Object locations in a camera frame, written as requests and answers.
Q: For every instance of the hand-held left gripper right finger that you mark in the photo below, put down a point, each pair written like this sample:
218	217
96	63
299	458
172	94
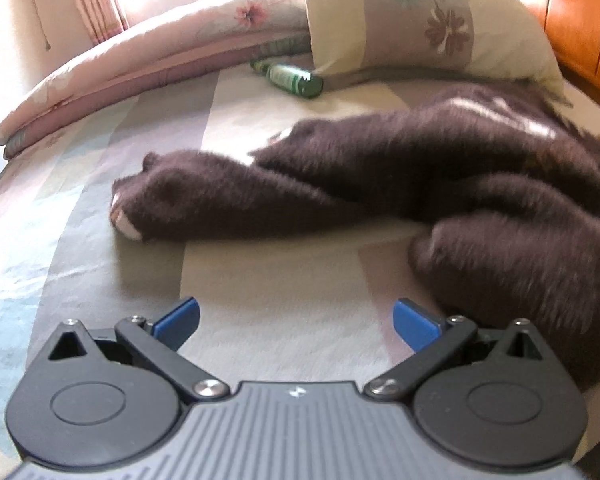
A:
415	325

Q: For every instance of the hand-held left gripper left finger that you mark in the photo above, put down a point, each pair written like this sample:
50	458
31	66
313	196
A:
180	317

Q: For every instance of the brown fuzzy sweater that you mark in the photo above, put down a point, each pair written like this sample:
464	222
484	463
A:
380	175

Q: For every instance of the green glass bottle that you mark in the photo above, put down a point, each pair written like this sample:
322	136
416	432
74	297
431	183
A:
295	79

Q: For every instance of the folded pink floral quilt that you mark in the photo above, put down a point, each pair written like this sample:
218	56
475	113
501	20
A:
155	45

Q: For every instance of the cream floral pillow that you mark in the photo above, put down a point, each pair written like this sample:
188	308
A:
430	20

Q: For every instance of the pink striped curtain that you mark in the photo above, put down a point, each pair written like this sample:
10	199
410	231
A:
95	0

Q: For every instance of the orange wooden headboard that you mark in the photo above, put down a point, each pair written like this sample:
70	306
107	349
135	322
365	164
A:
580	25

